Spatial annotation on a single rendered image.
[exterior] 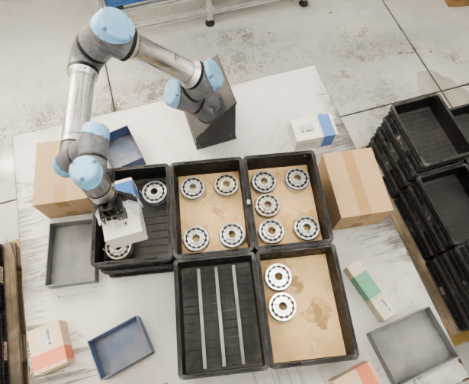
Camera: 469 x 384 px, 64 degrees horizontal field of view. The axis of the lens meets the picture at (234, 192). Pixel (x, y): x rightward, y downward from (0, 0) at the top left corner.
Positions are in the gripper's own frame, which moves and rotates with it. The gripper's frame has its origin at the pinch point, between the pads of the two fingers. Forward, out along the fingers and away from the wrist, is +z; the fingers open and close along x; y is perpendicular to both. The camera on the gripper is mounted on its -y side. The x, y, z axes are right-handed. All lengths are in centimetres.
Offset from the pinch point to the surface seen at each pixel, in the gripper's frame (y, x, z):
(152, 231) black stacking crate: -0.1, 5.5, 27.8
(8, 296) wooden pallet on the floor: -11, -87, 96
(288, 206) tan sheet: 5, 62, 28
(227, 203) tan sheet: -3.3, 37.8, 27.8
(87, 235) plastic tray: -11.0, -23.9, 40.4
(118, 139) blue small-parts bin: -55, -3, 41
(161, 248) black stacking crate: 7.7, 7.2, 27.9
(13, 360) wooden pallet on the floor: 23, -86, 96
